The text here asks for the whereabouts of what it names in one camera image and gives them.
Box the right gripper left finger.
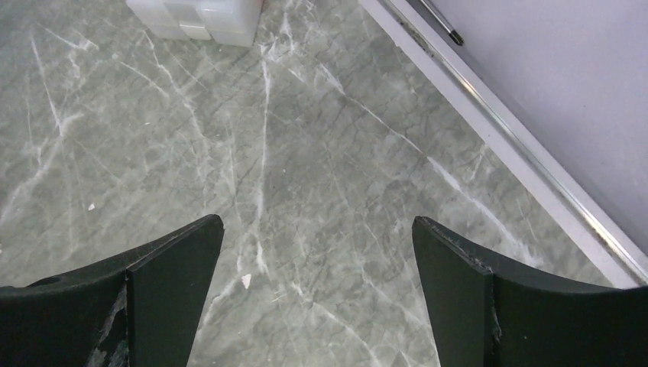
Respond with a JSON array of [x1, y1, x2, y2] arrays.
[[1, 214, 224, 366]]

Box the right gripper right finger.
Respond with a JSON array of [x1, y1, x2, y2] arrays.
[[412, 216, 647, 366]]

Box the yellow black screwdriver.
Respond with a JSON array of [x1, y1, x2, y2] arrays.
[[420, 0, 464, 47]]

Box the green white packet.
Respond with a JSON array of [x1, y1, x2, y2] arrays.
[[126, 0, 264, 47]]

